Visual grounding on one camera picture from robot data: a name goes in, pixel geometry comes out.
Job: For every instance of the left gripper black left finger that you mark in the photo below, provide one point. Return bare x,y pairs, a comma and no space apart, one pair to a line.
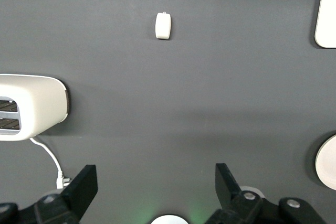
78,190

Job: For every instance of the round beige plate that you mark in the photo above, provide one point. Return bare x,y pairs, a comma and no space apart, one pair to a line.
328,163

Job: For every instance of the white two-slot toaster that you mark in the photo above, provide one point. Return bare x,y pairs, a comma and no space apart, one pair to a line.
39,103

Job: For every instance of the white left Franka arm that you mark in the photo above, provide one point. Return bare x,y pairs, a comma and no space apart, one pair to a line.
169,220

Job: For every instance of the beige rectangular tray rabbit print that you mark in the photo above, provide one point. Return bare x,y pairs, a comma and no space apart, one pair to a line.
328,11

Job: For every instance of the white steamed bun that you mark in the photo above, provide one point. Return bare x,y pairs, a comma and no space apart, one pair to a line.
163,27

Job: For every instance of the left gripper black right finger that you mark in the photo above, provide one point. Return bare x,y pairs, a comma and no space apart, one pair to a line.
227,187

